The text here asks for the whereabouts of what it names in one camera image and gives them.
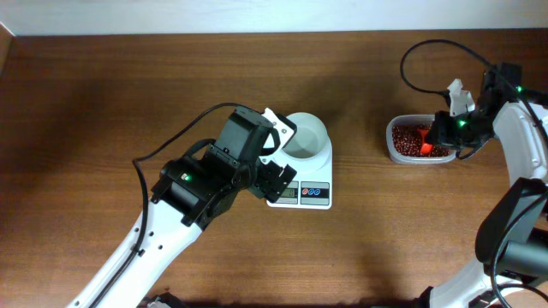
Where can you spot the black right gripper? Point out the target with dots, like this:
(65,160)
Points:
(441,135)

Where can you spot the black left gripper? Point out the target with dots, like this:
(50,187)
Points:
(269,174)

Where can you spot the red measuring scoop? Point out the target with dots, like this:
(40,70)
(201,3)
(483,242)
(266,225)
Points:
(424,143)

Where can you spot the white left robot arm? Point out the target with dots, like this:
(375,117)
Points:
(191,192)

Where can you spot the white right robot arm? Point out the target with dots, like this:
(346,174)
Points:
(510,251)

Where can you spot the white digital kitchen scale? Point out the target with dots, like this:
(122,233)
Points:
(312,187)

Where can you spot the white bowl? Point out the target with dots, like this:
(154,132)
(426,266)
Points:
(311,137)

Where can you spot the clear plastic container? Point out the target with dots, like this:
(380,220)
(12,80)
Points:
(412,120)

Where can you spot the red adzuki beans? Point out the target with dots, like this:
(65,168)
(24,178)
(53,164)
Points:
(407,141)

